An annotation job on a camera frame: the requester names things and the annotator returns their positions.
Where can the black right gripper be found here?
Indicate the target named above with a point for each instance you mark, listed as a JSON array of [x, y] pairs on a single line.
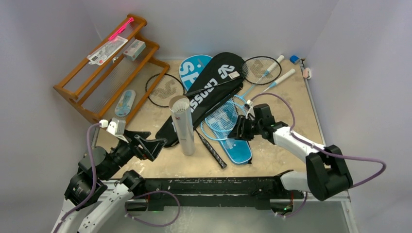
[[250, 127]]

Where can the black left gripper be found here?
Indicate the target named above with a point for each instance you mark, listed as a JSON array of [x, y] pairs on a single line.
[[149, 149]]

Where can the white shuttlecock tube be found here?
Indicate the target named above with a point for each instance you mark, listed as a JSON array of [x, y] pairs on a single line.
[[184, 127]]

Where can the black Crossway racket cover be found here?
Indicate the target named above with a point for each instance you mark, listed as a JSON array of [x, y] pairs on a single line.
[[212, 80]]

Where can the black badminton racket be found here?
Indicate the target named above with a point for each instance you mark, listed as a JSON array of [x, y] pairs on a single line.
[[258, 70], [169, 87]]

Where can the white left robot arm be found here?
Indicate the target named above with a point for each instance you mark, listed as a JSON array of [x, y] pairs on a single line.
[[98, 165]]

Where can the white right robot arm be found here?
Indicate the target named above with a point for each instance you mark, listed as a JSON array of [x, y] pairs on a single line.
[[326, 173]]

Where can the light blue badminton racket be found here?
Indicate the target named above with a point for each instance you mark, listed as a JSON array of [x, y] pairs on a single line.
[[258, 70], [219, 135]]

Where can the blue racket cover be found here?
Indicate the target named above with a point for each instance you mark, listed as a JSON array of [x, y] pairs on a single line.
[[238, 151]]

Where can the blue white plastic packet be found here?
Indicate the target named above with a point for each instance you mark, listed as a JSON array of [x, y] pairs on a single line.
[[125, 103]]

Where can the wooden shelf rack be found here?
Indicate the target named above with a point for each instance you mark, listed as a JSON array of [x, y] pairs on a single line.
[[94, 91]]

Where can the pink white clip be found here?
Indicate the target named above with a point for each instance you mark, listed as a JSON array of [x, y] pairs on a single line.
[[306, 73]]

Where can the small blue block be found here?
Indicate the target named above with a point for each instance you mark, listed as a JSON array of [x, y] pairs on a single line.
[[294, 59]]

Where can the clear stationery packet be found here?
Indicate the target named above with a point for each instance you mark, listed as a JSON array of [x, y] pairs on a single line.
[[103, 53]]

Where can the small white box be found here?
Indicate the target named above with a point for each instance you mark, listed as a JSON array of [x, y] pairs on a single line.
[[134, 50]]

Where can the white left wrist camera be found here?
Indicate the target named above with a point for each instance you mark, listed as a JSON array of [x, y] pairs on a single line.
[[115, 127]]

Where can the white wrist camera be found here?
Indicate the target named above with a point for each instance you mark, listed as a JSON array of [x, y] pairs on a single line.
[[248, 105], [115, 127]]

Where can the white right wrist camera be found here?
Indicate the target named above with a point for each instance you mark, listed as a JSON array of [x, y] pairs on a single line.
[[248, 105]]

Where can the black metal base frame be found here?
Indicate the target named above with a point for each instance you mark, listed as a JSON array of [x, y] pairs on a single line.
[[254, 192]]

